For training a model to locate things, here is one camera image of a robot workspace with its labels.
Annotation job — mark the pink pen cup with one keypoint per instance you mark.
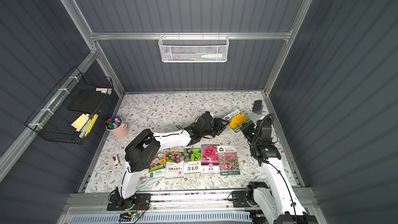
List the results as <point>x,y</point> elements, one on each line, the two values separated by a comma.
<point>117,127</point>

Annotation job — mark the black wire wall basket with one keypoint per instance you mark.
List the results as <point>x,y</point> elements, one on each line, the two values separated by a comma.
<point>70,114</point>

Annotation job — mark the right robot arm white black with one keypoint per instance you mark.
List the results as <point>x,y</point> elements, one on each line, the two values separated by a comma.
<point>276,197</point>

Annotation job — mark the black phone-like device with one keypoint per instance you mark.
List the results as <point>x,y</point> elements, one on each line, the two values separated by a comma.
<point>257,107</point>

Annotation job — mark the pink flowers white seed packet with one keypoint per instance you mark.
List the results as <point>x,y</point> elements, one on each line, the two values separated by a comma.
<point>228,160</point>

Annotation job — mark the sunflowers moss rose seed packet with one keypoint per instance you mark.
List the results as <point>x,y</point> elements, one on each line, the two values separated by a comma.
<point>174,165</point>

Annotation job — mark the yellow marigold seed packet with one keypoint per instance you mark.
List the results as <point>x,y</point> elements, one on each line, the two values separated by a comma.
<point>236,119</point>

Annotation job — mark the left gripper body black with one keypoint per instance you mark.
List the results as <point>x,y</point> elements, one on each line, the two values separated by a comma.
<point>216,126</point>

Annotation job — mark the white wire mesh basket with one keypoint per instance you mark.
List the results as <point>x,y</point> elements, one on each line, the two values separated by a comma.
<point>179,50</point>

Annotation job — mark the green leaf purple seed packet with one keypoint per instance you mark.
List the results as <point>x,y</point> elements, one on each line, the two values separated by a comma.
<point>192,160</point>

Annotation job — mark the white tube in basket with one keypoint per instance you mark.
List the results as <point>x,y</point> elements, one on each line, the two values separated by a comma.
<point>212,56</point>

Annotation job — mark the black notebook in basket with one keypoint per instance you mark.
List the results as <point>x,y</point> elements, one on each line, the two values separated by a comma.
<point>87,102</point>

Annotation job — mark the yellow sticky note pad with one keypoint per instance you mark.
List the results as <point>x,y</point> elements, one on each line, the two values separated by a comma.
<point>80,122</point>

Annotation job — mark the aluminium front rail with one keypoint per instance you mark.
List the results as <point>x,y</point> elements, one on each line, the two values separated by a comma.
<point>160,200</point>

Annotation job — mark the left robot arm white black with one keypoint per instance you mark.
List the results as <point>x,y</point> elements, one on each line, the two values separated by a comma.
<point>142,150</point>

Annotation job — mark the yellow highlighter pen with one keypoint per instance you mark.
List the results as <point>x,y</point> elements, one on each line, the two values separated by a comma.
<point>88,127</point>

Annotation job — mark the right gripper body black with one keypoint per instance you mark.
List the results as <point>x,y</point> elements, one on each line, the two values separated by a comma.
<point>249,129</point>

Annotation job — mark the magenta zinnia seed packet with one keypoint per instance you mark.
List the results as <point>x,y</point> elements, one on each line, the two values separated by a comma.
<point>209,159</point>

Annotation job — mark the mixed ranunculus seed packet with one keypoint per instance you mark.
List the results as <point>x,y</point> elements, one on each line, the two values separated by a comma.
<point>157,166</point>

